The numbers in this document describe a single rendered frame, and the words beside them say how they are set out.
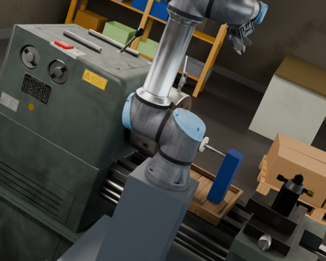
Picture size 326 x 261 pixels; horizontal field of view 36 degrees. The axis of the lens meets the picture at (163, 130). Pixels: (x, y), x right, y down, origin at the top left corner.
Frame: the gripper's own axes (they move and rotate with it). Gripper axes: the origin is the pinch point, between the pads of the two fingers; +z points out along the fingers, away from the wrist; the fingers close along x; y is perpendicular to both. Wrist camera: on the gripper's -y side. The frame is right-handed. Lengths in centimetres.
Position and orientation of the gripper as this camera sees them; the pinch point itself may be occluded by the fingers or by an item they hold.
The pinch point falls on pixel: (240, 50)
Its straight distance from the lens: 215.0
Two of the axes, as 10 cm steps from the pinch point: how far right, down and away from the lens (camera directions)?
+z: 3.0, 7.8, 5.6
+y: 5.8, 3.1, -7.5
